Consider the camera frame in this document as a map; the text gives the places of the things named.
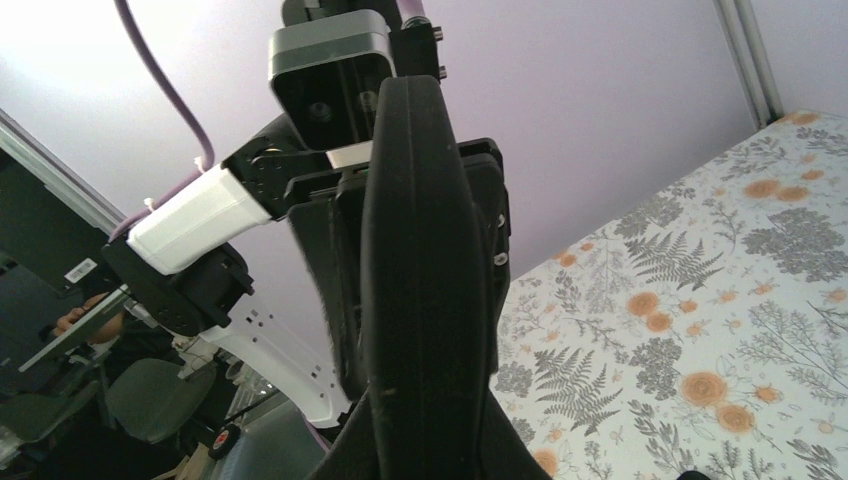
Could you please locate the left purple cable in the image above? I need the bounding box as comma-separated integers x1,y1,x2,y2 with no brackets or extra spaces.
108,0,217,241

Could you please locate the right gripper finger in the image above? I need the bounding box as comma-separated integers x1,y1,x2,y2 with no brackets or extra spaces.
314,76,545,479

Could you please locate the person in background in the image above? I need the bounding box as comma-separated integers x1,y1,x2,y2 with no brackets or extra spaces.
39,292,174,480

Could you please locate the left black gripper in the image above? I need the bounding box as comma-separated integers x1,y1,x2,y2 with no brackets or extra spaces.
284,137,511,403

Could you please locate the floral patterned table mat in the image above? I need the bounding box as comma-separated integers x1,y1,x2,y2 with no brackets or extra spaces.
491,110,847,479

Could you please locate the grey office chair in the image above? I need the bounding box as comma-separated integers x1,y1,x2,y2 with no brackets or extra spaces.
1,358,217,444

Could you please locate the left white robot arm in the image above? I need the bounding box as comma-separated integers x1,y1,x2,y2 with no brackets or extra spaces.
103,106,509,431

